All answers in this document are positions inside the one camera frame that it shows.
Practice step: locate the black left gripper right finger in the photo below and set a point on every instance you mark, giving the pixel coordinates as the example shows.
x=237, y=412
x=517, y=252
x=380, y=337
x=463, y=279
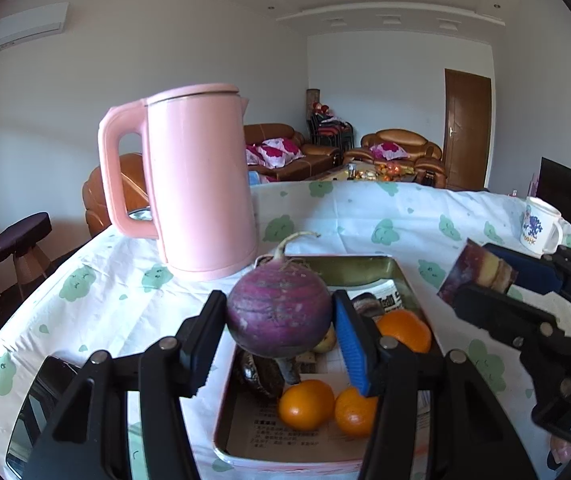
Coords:
x=470, y=435

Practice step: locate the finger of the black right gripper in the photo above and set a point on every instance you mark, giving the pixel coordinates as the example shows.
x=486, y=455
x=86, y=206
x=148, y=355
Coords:
x=549, y=273
x=510, y=321

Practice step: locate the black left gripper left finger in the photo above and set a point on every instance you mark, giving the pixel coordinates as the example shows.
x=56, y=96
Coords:
x=86, y=436

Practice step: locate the purple sugarcane piece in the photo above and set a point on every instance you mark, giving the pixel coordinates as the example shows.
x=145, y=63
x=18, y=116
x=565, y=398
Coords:
x=478, y=266

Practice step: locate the small orange mandarin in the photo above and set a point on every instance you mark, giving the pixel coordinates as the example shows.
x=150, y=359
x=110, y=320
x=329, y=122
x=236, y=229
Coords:
x=354, y=414

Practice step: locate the purple round turnip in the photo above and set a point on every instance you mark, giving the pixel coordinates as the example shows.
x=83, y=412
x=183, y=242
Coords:
x=280, y=309

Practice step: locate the large orange mandarin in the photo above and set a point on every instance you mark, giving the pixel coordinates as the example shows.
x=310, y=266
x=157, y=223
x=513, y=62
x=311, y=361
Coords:
x=408, y=328

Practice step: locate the dark sugarcane piece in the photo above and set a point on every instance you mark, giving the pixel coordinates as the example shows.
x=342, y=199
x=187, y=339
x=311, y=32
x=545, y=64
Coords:
x=368, y=306

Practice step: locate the small brown longan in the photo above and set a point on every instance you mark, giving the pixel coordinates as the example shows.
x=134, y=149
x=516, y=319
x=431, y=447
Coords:
x=327, y=343

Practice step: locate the right hand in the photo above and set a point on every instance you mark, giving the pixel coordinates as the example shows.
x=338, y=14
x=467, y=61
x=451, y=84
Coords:
x=559, y=454

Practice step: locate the tin box lid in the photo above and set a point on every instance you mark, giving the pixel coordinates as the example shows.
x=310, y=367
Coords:
x=49, y=384

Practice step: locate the white floral mug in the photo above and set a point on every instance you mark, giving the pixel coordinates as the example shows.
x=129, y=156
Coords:
x=541, y=230

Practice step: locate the black television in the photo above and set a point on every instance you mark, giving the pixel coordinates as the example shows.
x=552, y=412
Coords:
x=554, y=186

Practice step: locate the white green cloud tablecloth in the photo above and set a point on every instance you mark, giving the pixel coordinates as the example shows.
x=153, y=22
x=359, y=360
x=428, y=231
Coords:
x=116, y=294

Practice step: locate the brown leather armchair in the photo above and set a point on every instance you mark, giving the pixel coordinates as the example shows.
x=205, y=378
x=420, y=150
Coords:
x=405, y=150

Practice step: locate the dark round stool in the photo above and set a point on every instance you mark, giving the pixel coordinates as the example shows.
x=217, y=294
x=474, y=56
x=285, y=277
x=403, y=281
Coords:
x=21, y=243

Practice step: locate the brown wooden door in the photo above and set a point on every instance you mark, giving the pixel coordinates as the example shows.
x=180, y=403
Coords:
x=467, y=137

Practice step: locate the pink floral armchair cushion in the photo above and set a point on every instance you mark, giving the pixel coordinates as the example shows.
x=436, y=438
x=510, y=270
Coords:
x=388, y=151

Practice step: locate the wooden coffee table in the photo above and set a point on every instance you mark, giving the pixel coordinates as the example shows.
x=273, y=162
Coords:
x=372, y=171

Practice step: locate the pink electric kettle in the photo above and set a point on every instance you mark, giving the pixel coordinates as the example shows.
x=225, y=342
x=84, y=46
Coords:
x=194, y=156

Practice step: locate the brown leather long sofa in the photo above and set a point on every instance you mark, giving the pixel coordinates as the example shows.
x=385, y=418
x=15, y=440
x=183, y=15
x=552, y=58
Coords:
x=317, y=159

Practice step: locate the stacked chairs with clothes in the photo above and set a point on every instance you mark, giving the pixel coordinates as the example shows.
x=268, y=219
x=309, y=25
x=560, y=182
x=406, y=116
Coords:
x=324, y=127

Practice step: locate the pink floral sofa cushion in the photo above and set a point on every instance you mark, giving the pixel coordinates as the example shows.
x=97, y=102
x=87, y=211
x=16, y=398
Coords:
x=273, y=153

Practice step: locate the white air conditioner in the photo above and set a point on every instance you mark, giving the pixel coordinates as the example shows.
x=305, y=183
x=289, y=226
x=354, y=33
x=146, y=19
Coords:
x=33, y=24

